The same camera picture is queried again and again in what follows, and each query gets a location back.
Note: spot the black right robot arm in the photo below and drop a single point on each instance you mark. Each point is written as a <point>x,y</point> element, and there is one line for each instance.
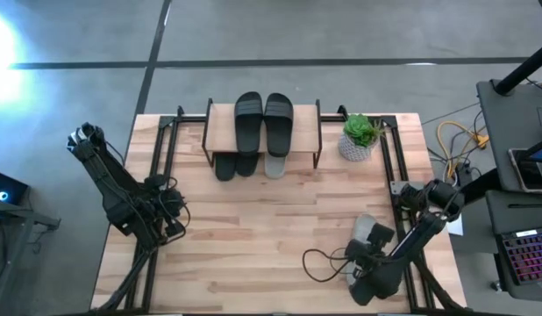
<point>422,228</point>

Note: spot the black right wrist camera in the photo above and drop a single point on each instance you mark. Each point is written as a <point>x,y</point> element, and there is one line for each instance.
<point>358,252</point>

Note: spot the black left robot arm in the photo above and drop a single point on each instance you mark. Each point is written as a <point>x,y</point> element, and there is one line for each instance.
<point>104,184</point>

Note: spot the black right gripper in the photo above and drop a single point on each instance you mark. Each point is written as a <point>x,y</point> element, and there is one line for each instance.
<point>381,236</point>

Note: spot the dark grey laptop desk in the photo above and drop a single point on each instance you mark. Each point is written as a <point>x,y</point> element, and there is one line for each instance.
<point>516,210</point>

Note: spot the smartphone with dark screen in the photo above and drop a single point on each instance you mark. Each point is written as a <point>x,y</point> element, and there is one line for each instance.
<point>529,171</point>

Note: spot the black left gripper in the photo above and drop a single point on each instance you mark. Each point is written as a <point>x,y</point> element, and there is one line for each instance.
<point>163,197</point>

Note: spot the grey metal stand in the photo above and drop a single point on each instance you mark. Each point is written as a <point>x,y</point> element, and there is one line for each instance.
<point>16,215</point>

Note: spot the laptop with backlit keyboard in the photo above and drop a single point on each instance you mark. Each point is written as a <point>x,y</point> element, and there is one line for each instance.
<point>529,259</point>

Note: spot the white paper sheet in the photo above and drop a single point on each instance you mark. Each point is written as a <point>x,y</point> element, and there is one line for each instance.
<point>457,228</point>

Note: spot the succulent in white patterned pot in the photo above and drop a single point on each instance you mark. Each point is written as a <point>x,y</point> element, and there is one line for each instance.
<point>358,129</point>

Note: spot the grey side desk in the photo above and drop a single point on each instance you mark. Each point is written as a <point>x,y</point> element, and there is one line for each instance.
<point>508,123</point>

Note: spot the wooden shelf with black frame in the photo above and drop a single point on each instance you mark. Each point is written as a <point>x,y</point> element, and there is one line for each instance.
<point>306,131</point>

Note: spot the black device with blue light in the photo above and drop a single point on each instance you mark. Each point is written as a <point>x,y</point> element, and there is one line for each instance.
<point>10,186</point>

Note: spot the black round pole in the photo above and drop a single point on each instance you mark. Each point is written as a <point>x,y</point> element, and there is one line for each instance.
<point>525,66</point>

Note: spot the black diagonal frame strut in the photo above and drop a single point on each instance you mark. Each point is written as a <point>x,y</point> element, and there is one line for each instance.
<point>434,285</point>
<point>133,276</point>

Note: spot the light grey slide sandal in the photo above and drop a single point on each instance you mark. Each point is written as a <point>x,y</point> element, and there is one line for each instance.
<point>362,226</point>
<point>275,167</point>

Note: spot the black slide sandal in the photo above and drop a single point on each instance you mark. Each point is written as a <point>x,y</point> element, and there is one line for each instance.
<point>248,123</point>
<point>278,125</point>
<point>247,166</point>
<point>225,169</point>

